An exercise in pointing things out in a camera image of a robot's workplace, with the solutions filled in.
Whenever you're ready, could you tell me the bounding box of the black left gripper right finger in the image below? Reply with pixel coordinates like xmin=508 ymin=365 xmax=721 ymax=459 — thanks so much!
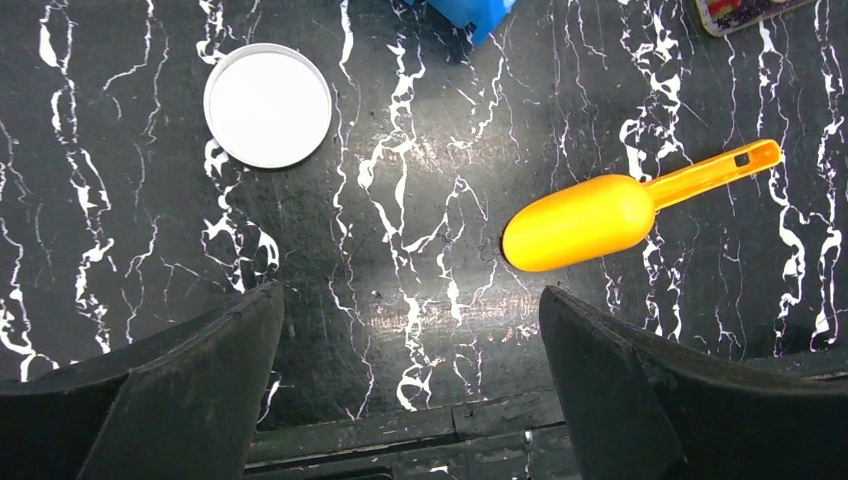
xmin=539 ymin=286 xmax=847 ymax=479

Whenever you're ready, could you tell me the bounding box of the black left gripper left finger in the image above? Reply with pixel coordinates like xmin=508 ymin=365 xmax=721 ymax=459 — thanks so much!
xmin=1 ymin=283 xmax=284 ymax=479

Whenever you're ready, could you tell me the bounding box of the orange plastic scoop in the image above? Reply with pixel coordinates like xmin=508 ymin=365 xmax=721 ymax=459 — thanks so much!
xmin=501 ymin=139 xmax=782 ymax=272

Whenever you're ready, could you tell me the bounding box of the blue plastic candy bin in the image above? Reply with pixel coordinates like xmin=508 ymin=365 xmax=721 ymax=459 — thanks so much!
xmin=404 ymin=0 xmax=516 ymax=47

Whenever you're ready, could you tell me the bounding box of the gold tray of star candies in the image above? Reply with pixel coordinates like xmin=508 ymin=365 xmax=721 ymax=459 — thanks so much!
xmin=694 ymin=0 xmax=811 ymax=37

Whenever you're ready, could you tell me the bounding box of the white round jar lid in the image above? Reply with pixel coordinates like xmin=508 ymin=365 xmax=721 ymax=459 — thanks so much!
xmin=202 ymin=43 xmax=333 ymax=170

